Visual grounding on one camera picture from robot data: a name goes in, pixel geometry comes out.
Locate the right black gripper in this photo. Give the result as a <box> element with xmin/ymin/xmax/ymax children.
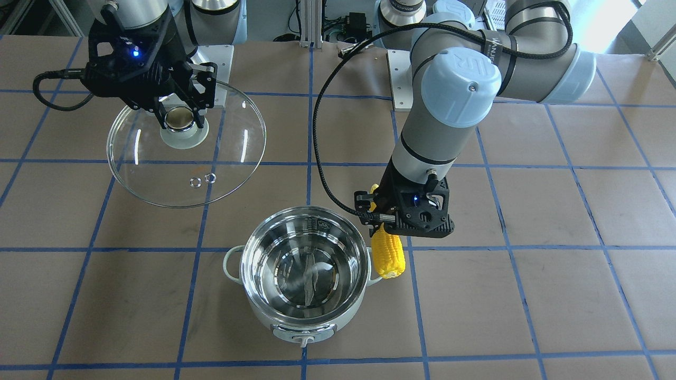
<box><xmin>79</xmin><ymin>11</ymin><xmax>218</xmax><ymax>130</ymax></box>

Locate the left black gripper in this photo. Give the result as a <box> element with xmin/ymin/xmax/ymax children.
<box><xmin>353</xmin><ymin>161</ymin><xmax>455</xmax><ymax>239</ymax></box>

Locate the yellow corn cob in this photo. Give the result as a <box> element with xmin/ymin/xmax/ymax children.
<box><xmin>368</xmin><ymin>184</ymin><xmax>407</xmax><ymax>280</ymax></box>

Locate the glass pot lid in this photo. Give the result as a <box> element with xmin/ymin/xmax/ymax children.
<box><xmin>107</xmin><ymin>82</ymin><xmax>267</xmax><ymax>208</ymax></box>

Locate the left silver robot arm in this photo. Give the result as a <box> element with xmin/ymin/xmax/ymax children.
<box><xmin>355</xmin><ymin>1</ymin><xmax>596</xmax><ymax>238</ymax></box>

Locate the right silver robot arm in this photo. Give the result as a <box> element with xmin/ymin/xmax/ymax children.
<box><xmin>81</xmin><ymin>1</ymin><xmax>247</xmax><ymax>128</ymax></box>

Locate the pale green cooking pot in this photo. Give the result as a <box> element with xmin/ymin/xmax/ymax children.
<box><xmin>222</xmin><ymin>205</ymin><xmax>381</xmax><ymax>348</ymax></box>

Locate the brown paper table mat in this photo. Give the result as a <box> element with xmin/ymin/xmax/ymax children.
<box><xmin>0</xmin><ymin>34</ymin><xmax>676</xmax><ymax>380</ymax></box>

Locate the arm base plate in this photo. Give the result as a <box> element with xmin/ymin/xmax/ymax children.
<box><xmin>190</xmin><ymin>45</ymin><xmax>234</xmax><ymax>108</ymax></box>
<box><xmin>387</xmin><ymin>50</ymin><xmax>414</xmax><ymax>111</ymax></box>

